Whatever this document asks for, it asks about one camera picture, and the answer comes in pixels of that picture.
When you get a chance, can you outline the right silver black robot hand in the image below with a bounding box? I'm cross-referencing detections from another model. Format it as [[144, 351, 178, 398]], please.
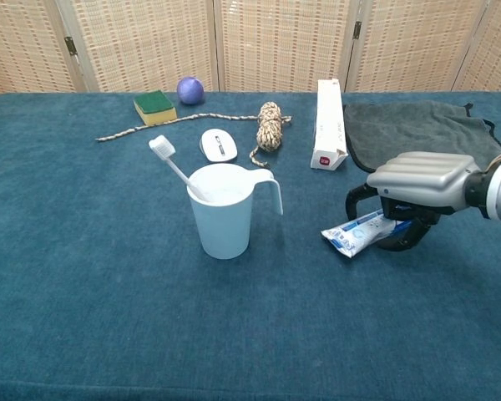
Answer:
[[344, 151, 483, 253]]

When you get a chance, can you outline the long white cardboard box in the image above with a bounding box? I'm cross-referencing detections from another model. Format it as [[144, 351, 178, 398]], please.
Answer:
[[310, 78, 349, 171]]

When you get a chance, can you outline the bamboo folding screen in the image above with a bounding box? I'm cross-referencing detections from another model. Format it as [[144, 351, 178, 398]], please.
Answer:
[[0, 0, 501, 99]]

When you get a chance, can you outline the grey cloth with black trim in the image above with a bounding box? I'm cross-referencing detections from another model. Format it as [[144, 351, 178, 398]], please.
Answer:
[[342, 99, 501, 173]]

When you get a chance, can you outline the green yellow sponge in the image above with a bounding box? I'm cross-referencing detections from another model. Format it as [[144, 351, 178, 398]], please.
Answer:
[[133, 89, 179, 127]]

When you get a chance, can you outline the beige braided rope bundle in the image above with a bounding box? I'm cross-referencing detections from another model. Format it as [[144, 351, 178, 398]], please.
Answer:
[[95, 101, 293, 169]]

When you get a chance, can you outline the blue white toothpaste tube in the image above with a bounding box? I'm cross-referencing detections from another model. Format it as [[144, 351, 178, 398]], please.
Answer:
[[320, 210, 414, 259]]

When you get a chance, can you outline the blue tablecloth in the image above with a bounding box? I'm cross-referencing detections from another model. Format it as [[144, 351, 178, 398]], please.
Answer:
[[0, 90, 501, 401]]

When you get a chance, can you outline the white toothbrush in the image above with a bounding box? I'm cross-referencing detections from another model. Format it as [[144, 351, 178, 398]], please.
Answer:
[[148, 135, 208, 201]]

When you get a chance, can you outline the purple ball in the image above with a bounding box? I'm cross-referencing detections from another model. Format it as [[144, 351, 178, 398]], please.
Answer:
[[176, 76, 205, 105]]

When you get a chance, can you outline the white computer mouse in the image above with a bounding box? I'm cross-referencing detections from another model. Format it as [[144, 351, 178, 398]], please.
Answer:
[[199, 128, 239, 165]]

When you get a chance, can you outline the white plastic cup with handle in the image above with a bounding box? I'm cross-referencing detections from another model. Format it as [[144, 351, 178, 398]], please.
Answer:
[[186, 163, 284, 261]]

